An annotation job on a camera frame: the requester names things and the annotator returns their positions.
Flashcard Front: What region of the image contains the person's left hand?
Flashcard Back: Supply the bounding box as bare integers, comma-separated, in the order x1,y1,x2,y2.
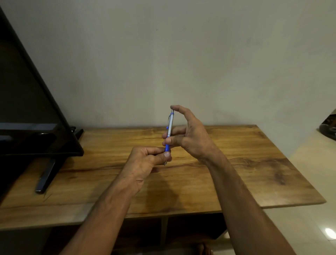
119,146,173,195

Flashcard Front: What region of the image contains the person's right hand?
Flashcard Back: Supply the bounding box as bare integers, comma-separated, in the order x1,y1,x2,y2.
162,105,227,164

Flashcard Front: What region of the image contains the silver and blue click pen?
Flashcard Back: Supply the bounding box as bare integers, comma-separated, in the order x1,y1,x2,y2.
164,110,175,167

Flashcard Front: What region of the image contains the person's left forearm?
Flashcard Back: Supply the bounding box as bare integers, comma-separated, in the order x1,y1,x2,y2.
59,181,139,255

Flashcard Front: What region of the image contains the person's right forearm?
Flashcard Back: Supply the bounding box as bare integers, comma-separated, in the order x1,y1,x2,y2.
203,154,297,255

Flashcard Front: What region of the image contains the wooden table support panel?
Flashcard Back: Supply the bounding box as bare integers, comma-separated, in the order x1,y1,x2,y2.
160,216,169,248

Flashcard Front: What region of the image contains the black television stand foot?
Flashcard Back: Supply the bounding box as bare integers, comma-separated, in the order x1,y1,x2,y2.
69,126,84,140
35,157,63,194

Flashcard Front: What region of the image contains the person's foot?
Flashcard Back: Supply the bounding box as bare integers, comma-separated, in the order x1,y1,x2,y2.
195,243,215,255

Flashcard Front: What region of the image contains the black flat screen television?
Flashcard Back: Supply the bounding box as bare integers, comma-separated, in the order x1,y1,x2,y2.
0,6,85,196

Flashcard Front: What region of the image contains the dark round appliance base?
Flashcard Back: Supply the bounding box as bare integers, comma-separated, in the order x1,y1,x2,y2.
319,114,336,141

